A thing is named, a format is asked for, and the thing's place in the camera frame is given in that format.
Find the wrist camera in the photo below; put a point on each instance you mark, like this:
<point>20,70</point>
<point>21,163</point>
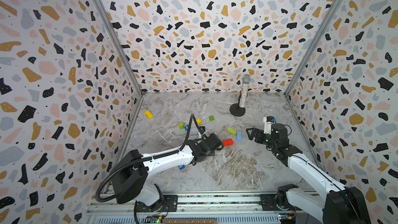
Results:
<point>268,122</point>
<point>202,132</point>

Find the glitter microphone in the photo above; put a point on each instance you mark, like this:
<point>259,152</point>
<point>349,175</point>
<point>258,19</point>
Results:
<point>244,90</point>

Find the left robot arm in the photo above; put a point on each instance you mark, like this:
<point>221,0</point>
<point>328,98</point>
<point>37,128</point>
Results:
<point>130,184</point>

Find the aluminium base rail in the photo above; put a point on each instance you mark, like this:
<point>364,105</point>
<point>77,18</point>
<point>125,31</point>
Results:
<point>226,207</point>

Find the black round microphone stand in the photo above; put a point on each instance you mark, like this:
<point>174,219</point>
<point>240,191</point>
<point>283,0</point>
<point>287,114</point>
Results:
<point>236,110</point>

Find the yellow flat rectangular block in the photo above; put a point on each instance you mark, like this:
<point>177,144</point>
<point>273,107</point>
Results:
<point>148,114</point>

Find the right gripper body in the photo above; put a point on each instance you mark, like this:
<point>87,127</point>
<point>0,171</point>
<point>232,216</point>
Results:
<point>263,136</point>

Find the light blue block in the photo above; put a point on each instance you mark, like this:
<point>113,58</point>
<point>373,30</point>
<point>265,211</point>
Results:
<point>239,136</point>

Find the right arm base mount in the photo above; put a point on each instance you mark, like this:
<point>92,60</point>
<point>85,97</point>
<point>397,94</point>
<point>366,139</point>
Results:
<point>270,202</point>

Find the wooden strip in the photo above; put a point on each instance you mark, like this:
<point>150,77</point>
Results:
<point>189,221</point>

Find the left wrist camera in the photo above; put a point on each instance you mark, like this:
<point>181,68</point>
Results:
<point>202,132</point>

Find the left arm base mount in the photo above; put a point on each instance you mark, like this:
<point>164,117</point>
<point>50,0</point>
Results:
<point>166,203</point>

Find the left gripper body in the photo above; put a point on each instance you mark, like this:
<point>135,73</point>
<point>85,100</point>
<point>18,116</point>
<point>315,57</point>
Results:
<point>211,154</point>

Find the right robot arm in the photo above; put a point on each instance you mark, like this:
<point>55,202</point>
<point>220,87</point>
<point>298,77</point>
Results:
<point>334,203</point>

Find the lime green block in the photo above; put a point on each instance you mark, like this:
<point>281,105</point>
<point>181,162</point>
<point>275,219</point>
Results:
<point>232,131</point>

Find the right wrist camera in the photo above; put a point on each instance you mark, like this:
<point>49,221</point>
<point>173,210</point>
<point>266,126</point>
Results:
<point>268,122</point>

